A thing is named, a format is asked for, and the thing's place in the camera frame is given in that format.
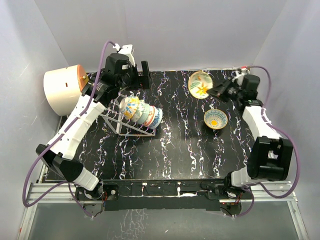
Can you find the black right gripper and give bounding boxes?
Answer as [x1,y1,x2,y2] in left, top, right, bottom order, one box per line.
[206,77,243,103]

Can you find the orange leaf pattern bowl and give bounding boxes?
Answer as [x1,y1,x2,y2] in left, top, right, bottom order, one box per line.
[187,71,214,100]

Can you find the yellow sun pattern bowl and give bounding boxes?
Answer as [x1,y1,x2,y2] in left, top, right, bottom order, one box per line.
[203,109,228,130]

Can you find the white wire dish rack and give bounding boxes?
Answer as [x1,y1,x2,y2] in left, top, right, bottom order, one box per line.
[100,93,156,137]

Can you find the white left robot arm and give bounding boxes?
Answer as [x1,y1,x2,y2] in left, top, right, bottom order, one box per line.
[35,44,151,200]

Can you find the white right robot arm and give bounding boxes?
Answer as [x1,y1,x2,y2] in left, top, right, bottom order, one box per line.
[207,74,294,199]

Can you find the red flower striped bowl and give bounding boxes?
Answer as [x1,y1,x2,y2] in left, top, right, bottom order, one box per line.
[143,105,156,127]

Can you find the blue rose pattern bowl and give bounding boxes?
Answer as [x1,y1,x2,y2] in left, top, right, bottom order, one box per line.
[148,108,163,130]

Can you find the white cylinder with orange lid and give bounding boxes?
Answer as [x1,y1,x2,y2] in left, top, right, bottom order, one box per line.
[43,64,89,117]

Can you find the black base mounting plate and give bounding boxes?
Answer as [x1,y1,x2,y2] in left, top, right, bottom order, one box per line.
[75,179,252,211]

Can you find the aluminium frame rail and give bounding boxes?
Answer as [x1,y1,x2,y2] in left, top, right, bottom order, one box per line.
[18,183,309,240]

